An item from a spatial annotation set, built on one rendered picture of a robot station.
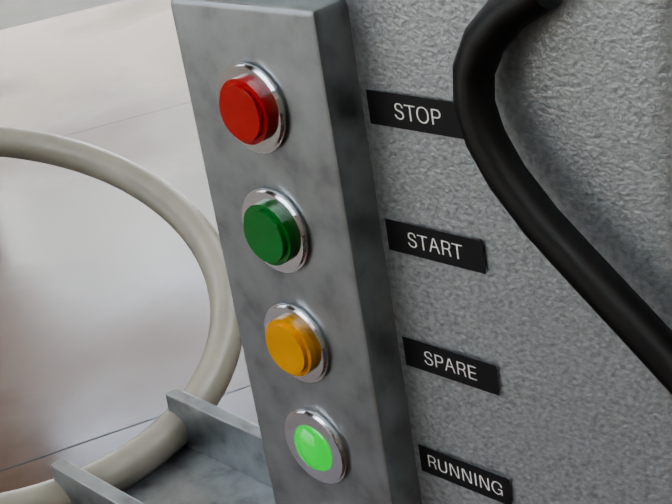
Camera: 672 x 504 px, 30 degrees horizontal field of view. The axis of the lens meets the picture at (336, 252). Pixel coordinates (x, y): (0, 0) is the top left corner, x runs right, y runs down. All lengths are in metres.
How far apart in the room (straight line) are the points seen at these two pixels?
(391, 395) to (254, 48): 0.15
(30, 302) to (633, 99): 3.63
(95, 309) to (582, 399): 3.40
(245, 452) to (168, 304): 2.79
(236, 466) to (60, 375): 2.55
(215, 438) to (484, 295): 0.54
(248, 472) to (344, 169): 0.53
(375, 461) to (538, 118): 0.18
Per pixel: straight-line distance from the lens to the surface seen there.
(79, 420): 3.26
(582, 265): 0.40
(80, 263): 4.15
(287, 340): 0.51
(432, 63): 0.43
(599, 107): 0.39
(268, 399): 0.55
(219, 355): 1.05
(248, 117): 0.47
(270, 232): 0.48
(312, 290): 0.49
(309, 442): 0.53
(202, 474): 0.97
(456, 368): 0.48
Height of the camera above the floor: 1.61
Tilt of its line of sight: 25 degrees down
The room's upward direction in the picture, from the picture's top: 9 degrees counter-clockwise
